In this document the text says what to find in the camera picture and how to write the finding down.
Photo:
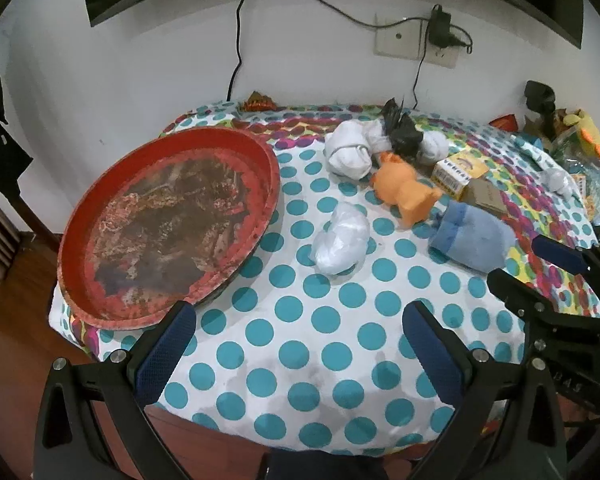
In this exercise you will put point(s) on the black plastic bag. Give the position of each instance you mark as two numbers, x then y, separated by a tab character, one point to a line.
405	135

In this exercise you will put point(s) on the white plastic bag ball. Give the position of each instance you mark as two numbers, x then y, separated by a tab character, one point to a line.
340	240

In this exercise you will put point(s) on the black power plug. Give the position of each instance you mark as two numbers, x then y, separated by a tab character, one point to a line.
455	41

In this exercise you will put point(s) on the yellow medicine box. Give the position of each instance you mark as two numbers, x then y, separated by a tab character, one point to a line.
457	170

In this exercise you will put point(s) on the wooden chair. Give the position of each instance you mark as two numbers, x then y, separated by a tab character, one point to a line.
30	215

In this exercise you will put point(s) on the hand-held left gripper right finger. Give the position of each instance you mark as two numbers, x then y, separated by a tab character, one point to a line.
430	355

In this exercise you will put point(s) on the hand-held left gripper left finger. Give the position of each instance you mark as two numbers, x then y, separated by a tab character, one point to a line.
165	355

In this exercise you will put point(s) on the orange foil wrapper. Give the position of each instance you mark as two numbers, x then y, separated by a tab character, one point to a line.
257	102

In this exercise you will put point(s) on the small white plastic bag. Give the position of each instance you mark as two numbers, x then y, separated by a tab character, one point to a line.
555	180

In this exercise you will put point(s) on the red snack packet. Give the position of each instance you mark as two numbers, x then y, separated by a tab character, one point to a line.
505	123

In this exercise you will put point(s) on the polka dot tablecloth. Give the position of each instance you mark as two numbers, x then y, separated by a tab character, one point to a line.
300	340

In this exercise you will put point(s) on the white wall socket plate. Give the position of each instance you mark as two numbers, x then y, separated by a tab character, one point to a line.
397	40

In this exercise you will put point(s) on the blue sock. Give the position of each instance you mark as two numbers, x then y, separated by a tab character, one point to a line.
472	237

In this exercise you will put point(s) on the yellow knitted toy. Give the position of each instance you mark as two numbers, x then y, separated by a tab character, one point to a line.
590	130

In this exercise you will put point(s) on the orange sock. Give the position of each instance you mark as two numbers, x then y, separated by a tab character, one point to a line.
400	182

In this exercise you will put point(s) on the brown cardboard piece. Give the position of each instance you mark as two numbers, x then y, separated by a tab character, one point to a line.
534	121

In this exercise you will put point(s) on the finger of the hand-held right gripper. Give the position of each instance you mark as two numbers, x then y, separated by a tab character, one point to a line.
555	255
520	295

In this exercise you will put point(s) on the clear plastic bag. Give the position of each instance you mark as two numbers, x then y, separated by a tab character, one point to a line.
592	180

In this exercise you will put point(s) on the small brown box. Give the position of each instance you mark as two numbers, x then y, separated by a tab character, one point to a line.
485	197

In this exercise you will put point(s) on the black power adapter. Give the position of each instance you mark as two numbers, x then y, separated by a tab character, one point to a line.
437	22

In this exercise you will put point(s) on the large white sock bundle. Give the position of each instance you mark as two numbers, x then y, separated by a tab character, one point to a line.
347	152

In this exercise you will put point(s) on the black clamp stand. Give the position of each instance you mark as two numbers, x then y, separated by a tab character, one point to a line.
537	95

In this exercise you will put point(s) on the red round tray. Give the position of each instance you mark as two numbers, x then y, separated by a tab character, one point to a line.
170	225

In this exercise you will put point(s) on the small white sock roll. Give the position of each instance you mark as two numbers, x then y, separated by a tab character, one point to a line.
434	149

